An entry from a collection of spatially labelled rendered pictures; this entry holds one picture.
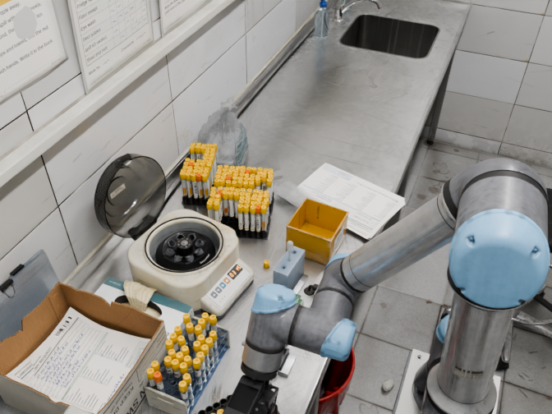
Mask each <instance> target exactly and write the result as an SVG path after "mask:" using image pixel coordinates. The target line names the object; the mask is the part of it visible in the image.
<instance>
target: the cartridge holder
mask: <svg viewBox="0 0 552 414"><path fill-rule="evenodd" d="M296 359H297V356H295V355H292V354H290V353H289V348H287V347H285V348H284V352H283V359H282V362H281V366H280V368H279V369H278V374H280V375H283V376H286V377H288V376H289V374H290V372H291V370H292V367H293V365H294V363H295V361H296Z"/></svg>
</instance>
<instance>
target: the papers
mask: <svg viewBox="0 0 552 414"><path fill-rule="evenodd" d="M299 186H300V187H301V188H302V189H304V190H305V191H307V192H308V193H309V194H311V195H312V196H313V197H314V198H316V199H317V200H319V201H320V202H322V203H324V204H327V205H331V206H333V207H336V208H339V209H343V210H346V211H349V212H350V213H349V214H348V219H347V229H348V230H350V231H352V232H354V233H356V234H358V235H360V236H362V237H364V238H365V239H367V240H369V241H370V240H371V239H372V238H373V237H374V236H375V234H376V233H377V232H378V231H379V230H380V229H381V228H382V227H383V226H384V225H385V224H386V223H387V222H388V221H389V220H390V219H391V218H392V217H393V216H394V215H395V214H396V213H397V212H398V211H399V210H400V209H401V208H402V207H403V206H404V205H405V201H404V200H405V198H403V197H401V196H399V195H396V194H394V193H392V192H390V191H387V190H385V189H383V188H381V187H379V186H376V185H374V184H372V183H370V182H368V181H366V180H363V179H361V178H359V177H356V176H354V175H352V174H351V173H349V172H345V171H343V170H341V169H339V168H336V167H334V166H332V165H330V164H328V163H325V164H323V165H322V166H321V167H320V168H318V169H317V170H316V171H315V172H313V173H312V174H311V175H310V176H309V177H308V178H307V179H306V180H305V181H304V182H303V183H301V184H300V185H299Z"/></svg>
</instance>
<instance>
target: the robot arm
mask: <svg viewBox="0 0 552 414"><path fill-rule="evenodd" d="M450 242H451V245H450V248H449V253H448V270H447V278H448V283H449V285H450V287H451V288H452V289H453V291H454V294H453V301H452V305H451V310H450V314H449V315H446V316H445V317H444V318H443V319H442V320H441V321H440V323H439V325H438V327H437V328H436V335H435V340H434V342H433V346H432V348H431V352H430V356H429V360H428V361H426V362H425V363H424V364H423V365H422V366H421V367H420V368H419V369H418V371H417V372H416V374H415V377H414V380H413V383H412V394H413V397H414V399H415V402H416V405H417V406H418V407H419V408H420V409H421V414H492V413H493V410H494V408H495V404H496V400H497V389H496V387H495V383H494V381H493V378H494V375H495V371H496V367H497V365H498V362H499V358H500V354H501V352H502V349H503V346H504V342H505V339H506V336H507V333H508V329H509V325H510V323H511V320H512V318H513V313H514V310H515V309H517V308H518V307H520V306H523V305H524V304H525V303H527V302H528V301H530V300H531V299H532V298H533V297H534V296H535V295H536V294H537V293H538V292H539V291H540V290H541V289H542V287H543V285H544V283H545V280H546V277H547V274H548V271H549V267H550V249H549V244H548V195H547V190H546V187H545V184H544V182H543V180H542V179H541V177H540V176H539V174H538V173H537V172H536V171H535V170H534V169H532V168H531V167H529V166H528V165H526V164H525V163H522V162H520V161H517V160H515V159H506V158H497V159H487V160H484V161H481V162H479V163H476V164H474V165H472V166H471V167H469V168H466V169H465V170H463V171H461V172H460V173H459V174H457V175H456V176H454V177H452V178H451V179H449V180H448V181H446V182H445V184H443V186H442V190H441V193H440V194H439V195H437V196H436V197H435V198H433V199H432V200H430V201H428V202H427V203H425V204H424V205H422V206H421V207H420V208H418V209H416V210H415V211H413V212H412V213H411V214H409V215H408V216H407V217H405V218H403V219H402V220H400V221H399V222H397V223H395V224H394V225H393V226H392V227H390V228H388V229H387V230H385V231H384V232H382V233H381V234H380V235H378V236H377V237H375V238H373V239H372V240H370V241H368V242H367V243H366V244H365V245H363V246H361V247H360V248H358V249H357V250H355V251H353V253H351V254H350V253H342V254H339V253H338V254H336V255H334V256H333V257H332V258H331V259H330V260H329V263H328V264H327V265H326V267H325V269H324V272H323V277H322V279H321V281H320V285H319V287H318V289H317V292H316V294H315V298H314V300H313V302H312V304H311V307H310V308H309V307H305V306H301V305H298V304H296V294H295V292H294V291H293V290H292V289H289V288H287V287H285V286H283V285H279V284H273V283H268V284H264V285H262V286H260V287H258V288H257V290H256V294H255V299H254V302H253V305H252V307H251V316H250V320H249V324H248V329H247V333H246V341H243V342H242V344H241V345H242V346H244V350H243V353H242V357H241V359H242V361H241V371H242V372H243V373H244V374H245V375H243V376H242V377H241V378H240V380H239V382H238V384H237V387H236V388H235V390H234V392H233V393H232V396H231V397H230V398H229V401H228V403H227V404H226V405H225V406H224V410H223V413H222V414H267V411H268V408H269V406H270V405H271V408H270V412H269V414H272V413H273V412H274V409H275V404H276V401H277V396H278V391H279V387H276V386H274V385H272V381H273V379H274V378H276V376H277V374H278V369H279V368H280V366H281V362H282V359H283V352H284V348H285V344H287V345H290V346H293V347H297V348H300V349H302V350H305V351H308V352H312V353H314V354H317V355H320V356H321V357H328V358H331V359H334V360H337V361H345V360H347V359H348V358H349V355H350V352H351V350H352V345H353V341H354V338H355V335H356V331H357V324H356V323H355V322H353V321H350V320H349V319H350V316H351V313H352V308H353V306H354V303H355V300H356V298H357V297H358V296H359V295H361V294H362V293H363V292H366V291H367V290H369V289H371V288H373V287H374V286H376V285H378V284H379V283H382V282H383V281H384V280H386V279H388V278H390V277H392V276H394V275H395V274H397V273H399V272H400V271H402V270H404V269H405V268H407V267H409V266H410V265H413V264H415V263H416V262H417V261H419V260H421V259H423V258H425V257H426V256H428V255H430V254H431V253H433V252H435V251H437V250H438V249H440V248H441V247H443V246H446V245H447V244H449V243H450ZM271 389H275V391H273V390H271ZM271 403H272V404H271Z"/></svg>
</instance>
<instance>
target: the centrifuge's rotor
mask: <svg viewBox="0 0 552 414"><path fill-rule="evenodd" d="M178 238H179V240H178ZM215 256H216V250H215V246H214V243H213V242H212V241H211V240H210V239H209V238H208V237H207V236H206V235H204V234H201V233H198V232H194V231H180V232H175V233H174V234H172V235H170V236H169V237H167V238H165V239H164V240H163V241H162V242H161V243H160V244H159V246H158V248H157V250H156V253H155V259H156V263H157V265H159V266H161V267H163V268H165V269H170V270H176V271H185V270H191V269H196V268H199V267H201V266H203V265H205V264H207V263H208V262H210V261H211V260H212V259H213V258H214V257H215Z"/></svg>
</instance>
